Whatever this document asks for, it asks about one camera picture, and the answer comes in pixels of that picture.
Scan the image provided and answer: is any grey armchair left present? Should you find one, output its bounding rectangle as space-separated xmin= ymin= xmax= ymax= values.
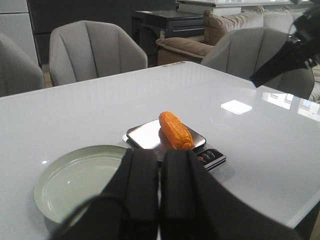
xmin=0 ymin=33 xmax=45 ymax=97

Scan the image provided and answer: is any black silver kitchen scale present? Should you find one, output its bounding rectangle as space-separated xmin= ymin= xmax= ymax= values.
xmin=125 ymin=119 xmax=227 ymax=171

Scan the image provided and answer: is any grey armchair far right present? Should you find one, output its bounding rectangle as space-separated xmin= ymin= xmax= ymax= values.
xmin=201 ymin=27 xmax=315 ymax=99

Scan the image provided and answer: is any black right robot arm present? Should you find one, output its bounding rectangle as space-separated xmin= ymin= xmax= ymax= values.
xmin=250 ymin=0 xmax=320 ymax=87

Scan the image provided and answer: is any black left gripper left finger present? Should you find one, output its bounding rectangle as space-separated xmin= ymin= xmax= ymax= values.
xmin=51 ymin=148 xmax=159 ymax=240

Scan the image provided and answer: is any grey armchair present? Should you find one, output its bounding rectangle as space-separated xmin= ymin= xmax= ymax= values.
xmin=49 ymin=20 xmax=148 ymax=87
xmin=201 ymin=27 xmax=315 ymax=99
xmin=0 ymin=33 xmax=45 ymax=97

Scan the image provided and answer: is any light green plate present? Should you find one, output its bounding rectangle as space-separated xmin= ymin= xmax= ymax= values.
xmin=34 ymin=145 xmax=127 ymax=224

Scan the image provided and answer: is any beige sofa cushion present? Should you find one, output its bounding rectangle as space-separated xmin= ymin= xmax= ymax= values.
xmin=155 ymin=10 xmax=227 ymax=66

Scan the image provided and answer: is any orange corn cob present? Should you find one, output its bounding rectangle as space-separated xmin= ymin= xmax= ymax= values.
xmin=158 ymin=111 xmax=194 ymax=150

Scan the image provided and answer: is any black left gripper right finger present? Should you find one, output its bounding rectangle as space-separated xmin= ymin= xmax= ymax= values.
xmin=160 ymin=150 xmax=301 ymax=240

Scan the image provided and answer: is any black appliance box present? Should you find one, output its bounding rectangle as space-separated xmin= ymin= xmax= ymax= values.
xmin=131 ymin=10 xmax=204 ymax=67

